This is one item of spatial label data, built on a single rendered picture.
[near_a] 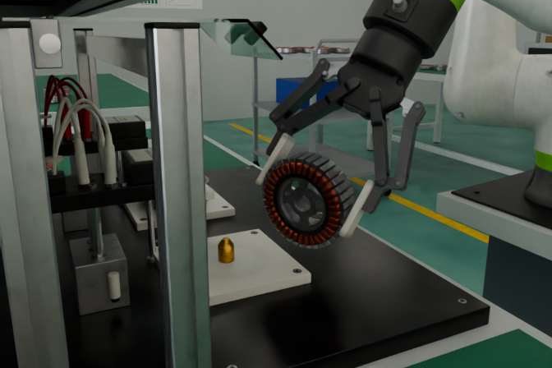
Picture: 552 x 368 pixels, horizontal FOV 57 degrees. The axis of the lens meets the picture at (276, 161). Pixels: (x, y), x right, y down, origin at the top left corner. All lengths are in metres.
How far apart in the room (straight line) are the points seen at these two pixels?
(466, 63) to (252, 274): 0.58
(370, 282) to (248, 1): 5.85
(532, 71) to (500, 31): 0.09
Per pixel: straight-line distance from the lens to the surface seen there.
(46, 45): 0.34
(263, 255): 0.63
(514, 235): 0.92
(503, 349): 0.57
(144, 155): 0.55
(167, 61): 0.34
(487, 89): 0.96
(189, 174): 0.36
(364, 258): 0.66
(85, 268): 0.55
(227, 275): 0.59
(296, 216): 0.62
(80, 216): 0.78
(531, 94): 0.95
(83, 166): 0.53
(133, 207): 0.82
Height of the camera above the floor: 1.05
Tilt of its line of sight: 14 degrees down
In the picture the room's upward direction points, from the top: straight up
